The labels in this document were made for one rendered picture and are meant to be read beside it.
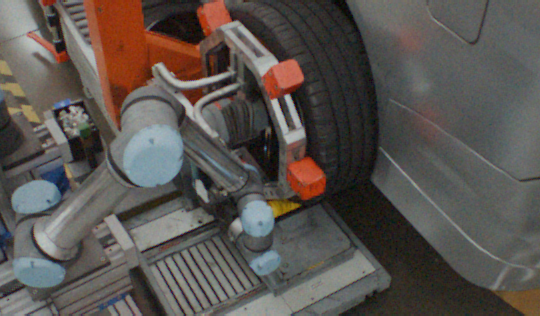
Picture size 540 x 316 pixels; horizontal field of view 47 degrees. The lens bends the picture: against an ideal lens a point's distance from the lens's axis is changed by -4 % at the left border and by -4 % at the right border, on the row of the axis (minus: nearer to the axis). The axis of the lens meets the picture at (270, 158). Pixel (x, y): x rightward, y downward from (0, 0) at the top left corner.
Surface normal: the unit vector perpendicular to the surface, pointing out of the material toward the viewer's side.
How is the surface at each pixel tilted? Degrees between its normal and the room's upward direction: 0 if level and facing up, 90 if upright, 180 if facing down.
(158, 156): 85
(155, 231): 0
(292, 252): 0
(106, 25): 90
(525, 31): 90
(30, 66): 0
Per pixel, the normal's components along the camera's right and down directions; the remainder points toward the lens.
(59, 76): 0.01, -0.70
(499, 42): -0.86, 0.36
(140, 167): 0.31, 0.61
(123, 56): 0.51, 0.62
